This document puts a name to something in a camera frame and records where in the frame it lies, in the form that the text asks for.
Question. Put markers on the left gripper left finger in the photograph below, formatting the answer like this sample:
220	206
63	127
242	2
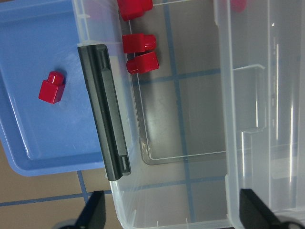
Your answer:
93	215

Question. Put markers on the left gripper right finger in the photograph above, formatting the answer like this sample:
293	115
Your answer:
255	214

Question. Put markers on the red block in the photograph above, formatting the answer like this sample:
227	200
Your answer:
138	42
52	89
238	5
143	63
131	9

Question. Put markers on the clear plastic box lid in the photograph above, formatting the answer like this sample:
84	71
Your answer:
262	53

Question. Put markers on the blue plastic tray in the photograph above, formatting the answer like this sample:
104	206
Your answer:
46	120

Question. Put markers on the clear plastic storage box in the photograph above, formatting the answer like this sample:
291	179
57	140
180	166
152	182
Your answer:
172	117

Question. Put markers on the black box latch handle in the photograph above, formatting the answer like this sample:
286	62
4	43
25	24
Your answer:
96	67

